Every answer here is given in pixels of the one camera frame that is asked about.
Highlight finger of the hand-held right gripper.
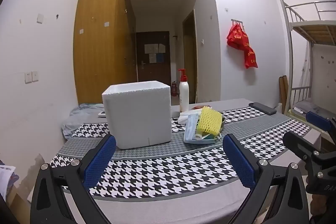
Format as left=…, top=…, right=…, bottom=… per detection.
left=306, top=111, right=336, bottom=132
left=283, top=130, right=336, bottom=180

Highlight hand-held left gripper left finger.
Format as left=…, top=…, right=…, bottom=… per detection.
left=30, top=133, right=117, bottom=224

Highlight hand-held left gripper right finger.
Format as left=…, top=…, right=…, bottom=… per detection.
left=222, top=133, right=310, bottom=224

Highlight yellow foam net sleeve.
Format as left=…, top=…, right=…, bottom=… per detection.
left=197, top=106, right=223, bottom=136

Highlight white foam box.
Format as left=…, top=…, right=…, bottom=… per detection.
left=102, top=80, right=172, bottom=149

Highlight blue grey cloth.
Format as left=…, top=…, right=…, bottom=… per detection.
left=62, top=103, right=105, bottom=138

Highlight black phone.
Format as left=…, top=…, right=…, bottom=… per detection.
left=248, top=102, right=277, bottom=116

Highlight houndstooth tablecloth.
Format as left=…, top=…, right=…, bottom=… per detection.
left=49, top=106, right=314, bottom=199

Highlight white pump lotion bottle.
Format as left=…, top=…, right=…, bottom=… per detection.
left=178, top=69, right=190, bottom=113

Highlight metal bunk bed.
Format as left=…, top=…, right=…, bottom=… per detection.
left=279, top=0, right=336, bottom=119

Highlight printed papers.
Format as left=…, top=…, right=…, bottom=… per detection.
left=0, top=164, right=16, bottom=197

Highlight dark brown door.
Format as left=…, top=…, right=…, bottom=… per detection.
left=136, top=31, right=171, bottom=88

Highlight red plastic bags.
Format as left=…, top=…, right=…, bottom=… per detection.
left=226, top=23, right=258, bottom=69

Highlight light wooden side door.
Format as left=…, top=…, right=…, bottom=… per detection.
left=182, top=9, right=198, bottom=104

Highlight wooden wardrobe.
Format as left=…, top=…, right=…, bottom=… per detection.
left=74, top=0, right=138, bottom=105

